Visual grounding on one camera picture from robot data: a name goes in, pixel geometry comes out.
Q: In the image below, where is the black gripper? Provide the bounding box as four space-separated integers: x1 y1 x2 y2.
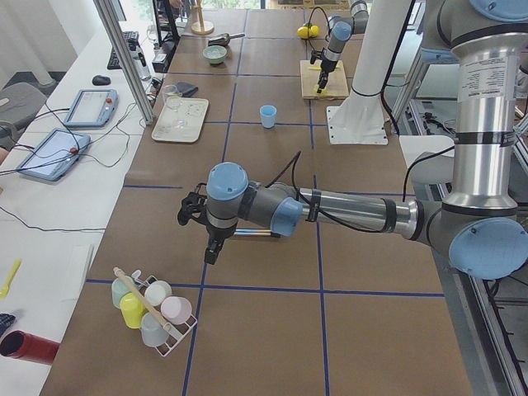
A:
205 223 237 265
310 49 339 88

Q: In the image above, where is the yellow lemon slice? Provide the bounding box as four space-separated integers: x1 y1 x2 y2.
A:
313 85 328 96

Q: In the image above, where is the steel muddler stick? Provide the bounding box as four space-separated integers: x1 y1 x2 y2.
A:
234 229 280 238

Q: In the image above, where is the light blue cup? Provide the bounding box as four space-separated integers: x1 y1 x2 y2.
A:
259 105 277 129

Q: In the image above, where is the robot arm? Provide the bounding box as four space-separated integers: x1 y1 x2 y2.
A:
310 1 369 94
202 1 527 280

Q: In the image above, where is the white cup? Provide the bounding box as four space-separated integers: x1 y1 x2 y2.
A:
144 280 172 307

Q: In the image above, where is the pink cup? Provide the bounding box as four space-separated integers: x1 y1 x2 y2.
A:
160 296 192 325

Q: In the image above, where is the yellow cup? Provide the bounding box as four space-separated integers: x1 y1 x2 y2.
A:
120 292 148 329

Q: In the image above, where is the grey cup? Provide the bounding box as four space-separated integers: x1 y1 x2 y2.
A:
140 313 169 347

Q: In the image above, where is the mint green cup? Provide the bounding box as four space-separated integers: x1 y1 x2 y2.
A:
111 278 130 309

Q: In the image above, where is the wooden cutting board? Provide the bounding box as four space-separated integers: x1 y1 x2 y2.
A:
299 60 349 100

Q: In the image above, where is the steel ice scoop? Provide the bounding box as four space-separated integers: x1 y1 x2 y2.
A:
207 32 245 47

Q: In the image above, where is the green bowl of ice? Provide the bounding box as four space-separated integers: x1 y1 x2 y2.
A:
202 45 228 65

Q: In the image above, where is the beige serving tray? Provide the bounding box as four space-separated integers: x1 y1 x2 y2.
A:
151 98 209 144

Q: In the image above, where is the wooden mug tree stand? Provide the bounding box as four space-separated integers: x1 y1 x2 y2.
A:
191 0 215 35

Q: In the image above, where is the grey folded cloth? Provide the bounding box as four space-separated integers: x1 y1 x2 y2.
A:
175 81 198 97

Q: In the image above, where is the white chair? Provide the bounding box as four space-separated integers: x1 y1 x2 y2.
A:
399 135 454 184

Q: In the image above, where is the clear wine glass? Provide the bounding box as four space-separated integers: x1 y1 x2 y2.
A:
162 85 185 128

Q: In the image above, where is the near teach pendant tablet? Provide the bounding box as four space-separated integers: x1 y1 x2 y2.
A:
16 128 91 182

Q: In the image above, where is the teach pendant tablet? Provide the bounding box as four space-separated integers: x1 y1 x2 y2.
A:
63 89 119 129
16 128 91 182

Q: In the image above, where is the far teach pendant tablet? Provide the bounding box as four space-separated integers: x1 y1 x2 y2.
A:
63 89 119 129

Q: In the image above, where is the black keyboard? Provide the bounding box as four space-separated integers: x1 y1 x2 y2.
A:
106 31 140 70

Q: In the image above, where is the black computer mouse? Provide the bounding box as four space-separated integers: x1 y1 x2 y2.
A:
92 75 111 87

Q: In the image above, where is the yellow plastic spatula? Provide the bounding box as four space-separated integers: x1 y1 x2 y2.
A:
0 259 21 299

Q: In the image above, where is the red cylinder tube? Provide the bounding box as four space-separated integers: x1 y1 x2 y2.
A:
1 330 60 365

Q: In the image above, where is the white wire cup rack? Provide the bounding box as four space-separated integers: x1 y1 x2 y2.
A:
131 270 197 357

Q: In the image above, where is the wooden rack handle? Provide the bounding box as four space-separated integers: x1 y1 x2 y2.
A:
113 266 171 332

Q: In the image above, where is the aluminium frame post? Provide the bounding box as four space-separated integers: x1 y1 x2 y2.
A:
93 0 154 125

